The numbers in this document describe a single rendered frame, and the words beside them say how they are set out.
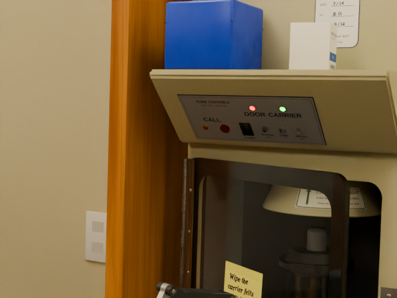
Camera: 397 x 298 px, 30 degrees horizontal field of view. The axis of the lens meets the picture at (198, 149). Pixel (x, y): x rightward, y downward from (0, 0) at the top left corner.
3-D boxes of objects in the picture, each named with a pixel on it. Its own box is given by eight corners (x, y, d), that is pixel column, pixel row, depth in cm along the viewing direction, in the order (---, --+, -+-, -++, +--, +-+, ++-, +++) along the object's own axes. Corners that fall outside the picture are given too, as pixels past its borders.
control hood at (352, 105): (186, 142, 110) (188, 74, 109) (408, 154, 95) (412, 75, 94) (145, 143, 100) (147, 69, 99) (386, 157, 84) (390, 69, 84)
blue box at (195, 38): (198, 74, 108) (199, 11, 107) (262, 74, 103) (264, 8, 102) (163, 69, 99) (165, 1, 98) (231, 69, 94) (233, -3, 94)
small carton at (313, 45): (297, 73, 97) (298, 26, 97) (335, 73, 96) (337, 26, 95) (288, 70, 93) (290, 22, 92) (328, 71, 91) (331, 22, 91)
